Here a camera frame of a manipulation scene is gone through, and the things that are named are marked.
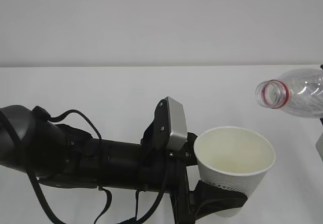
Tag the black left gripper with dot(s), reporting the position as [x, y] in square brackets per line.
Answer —
[168, 174]

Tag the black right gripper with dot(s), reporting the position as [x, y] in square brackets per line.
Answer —
[320, 93]

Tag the clear water bottle red label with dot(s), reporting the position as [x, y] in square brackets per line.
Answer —
[295, 93]

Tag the white paper cup green logo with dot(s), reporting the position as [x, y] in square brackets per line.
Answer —
[233, 158]

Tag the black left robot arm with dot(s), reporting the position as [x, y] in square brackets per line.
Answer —
[55, 154]

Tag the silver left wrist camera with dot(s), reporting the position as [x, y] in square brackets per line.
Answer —
[169, 125]

